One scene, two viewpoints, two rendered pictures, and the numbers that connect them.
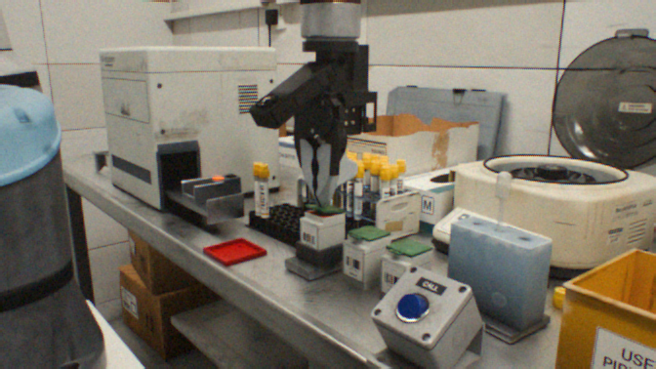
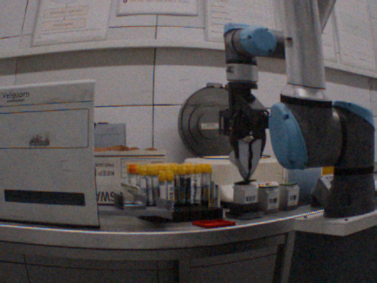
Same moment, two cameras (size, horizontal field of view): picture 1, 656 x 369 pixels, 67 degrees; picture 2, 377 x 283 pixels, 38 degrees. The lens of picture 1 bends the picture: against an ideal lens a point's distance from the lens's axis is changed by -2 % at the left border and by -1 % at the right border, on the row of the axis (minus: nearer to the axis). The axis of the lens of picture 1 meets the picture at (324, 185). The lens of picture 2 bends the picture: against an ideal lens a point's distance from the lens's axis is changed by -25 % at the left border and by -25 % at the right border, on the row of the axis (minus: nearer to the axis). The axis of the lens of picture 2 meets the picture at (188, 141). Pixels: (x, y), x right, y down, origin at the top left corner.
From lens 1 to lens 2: 158 cm
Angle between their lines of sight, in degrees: 76
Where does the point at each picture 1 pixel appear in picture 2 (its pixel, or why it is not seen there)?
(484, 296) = (308, 193)
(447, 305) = not seen: hidden behind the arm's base
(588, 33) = (169, 83)
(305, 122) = (245, 128)
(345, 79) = not seen: hidden behind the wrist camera
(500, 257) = (313, 173)
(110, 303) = not seen: outside the picture
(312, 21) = (253, 73)
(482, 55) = (103, 98)
